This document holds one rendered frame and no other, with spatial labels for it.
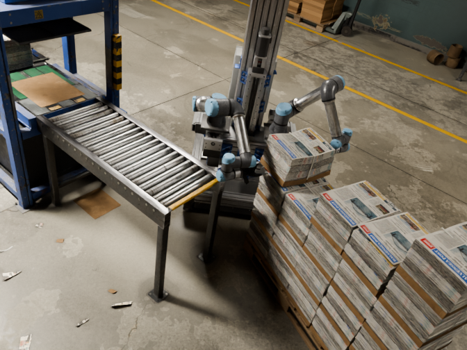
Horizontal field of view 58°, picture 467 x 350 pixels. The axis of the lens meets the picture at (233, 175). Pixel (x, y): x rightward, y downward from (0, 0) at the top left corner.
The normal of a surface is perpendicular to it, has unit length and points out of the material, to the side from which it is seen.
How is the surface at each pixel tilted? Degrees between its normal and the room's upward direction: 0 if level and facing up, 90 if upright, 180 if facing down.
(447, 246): 1
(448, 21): 90
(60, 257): 0
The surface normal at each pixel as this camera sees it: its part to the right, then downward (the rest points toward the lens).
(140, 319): 0.15, -0.78
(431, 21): -0.63, 0.40
